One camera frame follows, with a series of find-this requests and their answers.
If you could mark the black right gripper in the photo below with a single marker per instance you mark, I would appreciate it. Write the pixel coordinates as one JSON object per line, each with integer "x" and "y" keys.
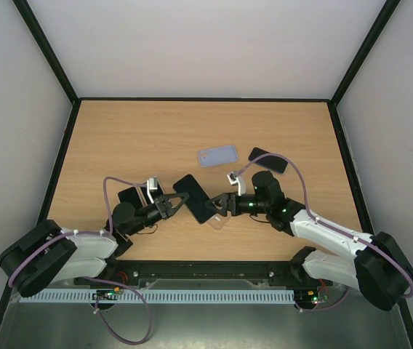
{"x": 230, "y": 203}

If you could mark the black enclosure frame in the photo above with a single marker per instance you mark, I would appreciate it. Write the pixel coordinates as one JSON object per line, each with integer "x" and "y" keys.
{"x": 382, "y": 19}

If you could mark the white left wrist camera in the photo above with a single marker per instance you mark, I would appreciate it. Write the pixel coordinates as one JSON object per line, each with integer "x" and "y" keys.
{"x": 152, "y": 186}

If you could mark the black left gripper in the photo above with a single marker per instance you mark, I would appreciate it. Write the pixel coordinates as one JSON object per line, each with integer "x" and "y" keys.
{"x": 164, "y": 200}

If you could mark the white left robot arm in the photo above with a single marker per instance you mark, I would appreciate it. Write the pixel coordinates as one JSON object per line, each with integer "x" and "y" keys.
{"x": 49, "y": 253}

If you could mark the clear magsafe phone case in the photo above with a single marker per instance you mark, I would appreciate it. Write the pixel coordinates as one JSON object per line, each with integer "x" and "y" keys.
{"x": 217, "y": 222}

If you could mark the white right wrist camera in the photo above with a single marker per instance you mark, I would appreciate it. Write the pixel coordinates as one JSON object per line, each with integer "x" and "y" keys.
{"x": 237, "y": 180}

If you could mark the black phone blue edge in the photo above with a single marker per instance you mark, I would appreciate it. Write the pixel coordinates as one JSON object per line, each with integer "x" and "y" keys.
{"x": 272, "y": 163}

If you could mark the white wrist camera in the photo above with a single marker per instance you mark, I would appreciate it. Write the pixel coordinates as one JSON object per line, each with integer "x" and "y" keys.
{"x": 152, "y": 186}
{"x": 237, "y": 180}

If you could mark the lilac phone case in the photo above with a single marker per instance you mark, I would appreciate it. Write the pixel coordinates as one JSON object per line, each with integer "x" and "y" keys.
{"x": 212, "y": 157}

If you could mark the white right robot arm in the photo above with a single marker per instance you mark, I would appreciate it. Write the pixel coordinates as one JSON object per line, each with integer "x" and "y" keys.
{"x": 374, "y": 265}

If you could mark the light blue cable duct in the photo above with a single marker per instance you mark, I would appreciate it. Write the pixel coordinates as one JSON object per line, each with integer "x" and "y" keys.
{"x": 164, "y": 296}

